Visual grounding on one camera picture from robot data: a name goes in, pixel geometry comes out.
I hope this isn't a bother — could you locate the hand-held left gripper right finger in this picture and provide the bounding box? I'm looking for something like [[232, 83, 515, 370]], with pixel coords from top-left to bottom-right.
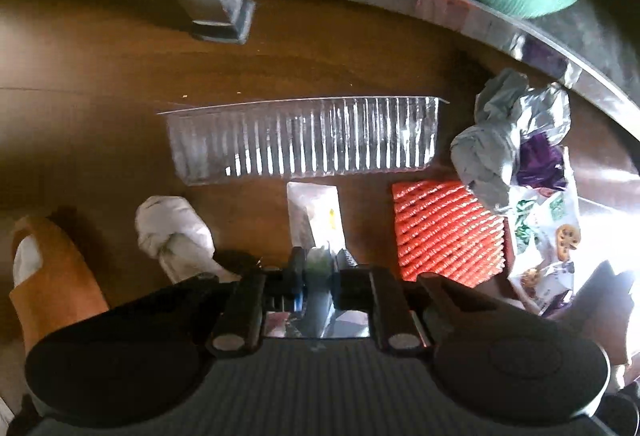
[[335, 249, 502, 359]]

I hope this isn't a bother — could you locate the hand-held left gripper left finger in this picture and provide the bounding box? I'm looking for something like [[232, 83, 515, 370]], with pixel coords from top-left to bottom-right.
[[107, 246, 308, 359]]

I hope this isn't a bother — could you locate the silver foil snack packet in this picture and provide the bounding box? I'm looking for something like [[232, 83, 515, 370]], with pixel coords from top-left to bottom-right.
[[286, 181, 368, 339]]

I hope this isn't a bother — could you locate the white tissue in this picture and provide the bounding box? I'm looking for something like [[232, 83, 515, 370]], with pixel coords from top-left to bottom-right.
[[135, 195, 241, 284]]

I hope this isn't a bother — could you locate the orange ribbed wrapper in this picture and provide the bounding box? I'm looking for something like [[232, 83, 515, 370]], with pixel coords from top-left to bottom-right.
[[391, 180, 507, 288]]

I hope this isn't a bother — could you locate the clear ribbed plastic tray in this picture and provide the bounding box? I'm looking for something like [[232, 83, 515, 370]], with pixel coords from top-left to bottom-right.
[[156, 95, 450, 187]]

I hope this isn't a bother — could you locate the crumpled grey plastic bag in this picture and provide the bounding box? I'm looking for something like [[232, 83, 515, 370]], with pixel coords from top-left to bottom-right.
[[450, 68, 572, 214]]

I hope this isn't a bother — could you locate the white printed snack packet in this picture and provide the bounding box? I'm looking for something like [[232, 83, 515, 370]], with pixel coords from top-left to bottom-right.
[[507, 146, 582, 317]]

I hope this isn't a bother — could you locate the purple wrapper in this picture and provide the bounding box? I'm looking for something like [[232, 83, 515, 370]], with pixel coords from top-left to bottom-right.
[[515, 131, 568, 192]]

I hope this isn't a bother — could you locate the orange slipper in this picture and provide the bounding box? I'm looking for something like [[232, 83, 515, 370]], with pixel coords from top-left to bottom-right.
[[7, 213, 111, 357]]

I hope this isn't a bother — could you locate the person's white sock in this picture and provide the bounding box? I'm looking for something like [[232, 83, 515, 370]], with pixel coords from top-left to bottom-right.
[[13, 236, 42, 288]]

